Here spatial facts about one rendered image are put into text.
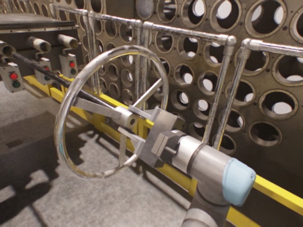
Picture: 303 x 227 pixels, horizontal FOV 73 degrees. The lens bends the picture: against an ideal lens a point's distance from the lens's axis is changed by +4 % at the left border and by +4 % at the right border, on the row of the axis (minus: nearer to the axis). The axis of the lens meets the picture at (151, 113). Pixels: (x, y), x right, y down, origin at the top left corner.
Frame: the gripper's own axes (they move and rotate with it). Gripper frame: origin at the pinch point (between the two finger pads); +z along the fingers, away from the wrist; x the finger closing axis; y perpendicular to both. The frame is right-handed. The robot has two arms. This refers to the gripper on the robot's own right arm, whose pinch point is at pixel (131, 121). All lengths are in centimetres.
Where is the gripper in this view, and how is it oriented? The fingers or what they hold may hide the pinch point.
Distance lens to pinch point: 54.3
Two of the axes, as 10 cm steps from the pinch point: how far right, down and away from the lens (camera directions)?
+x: 4.3, -9.0, -0.3
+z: -7.5, -3.8, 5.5
